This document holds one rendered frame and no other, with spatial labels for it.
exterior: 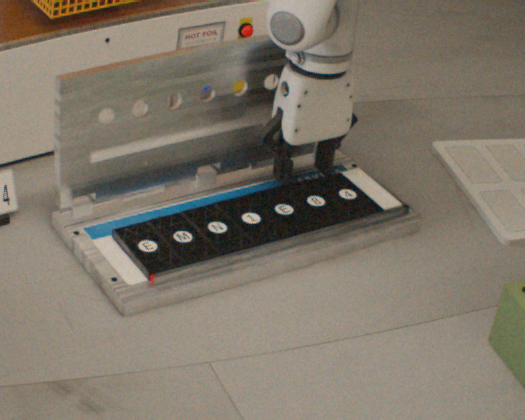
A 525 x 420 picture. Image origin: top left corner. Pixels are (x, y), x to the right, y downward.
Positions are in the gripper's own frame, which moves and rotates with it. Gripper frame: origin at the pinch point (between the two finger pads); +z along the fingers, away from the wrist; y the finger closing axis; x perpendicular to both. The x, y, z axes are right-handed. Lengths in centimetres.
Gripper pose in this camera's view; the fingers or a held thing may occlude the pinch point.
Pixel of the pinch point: (303, 166)
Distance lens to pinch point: 162.9
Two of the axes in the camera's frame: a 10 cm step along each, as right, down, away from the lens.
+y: 8.3, -2.2, 5.1
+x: -5.4, -5.0, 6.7
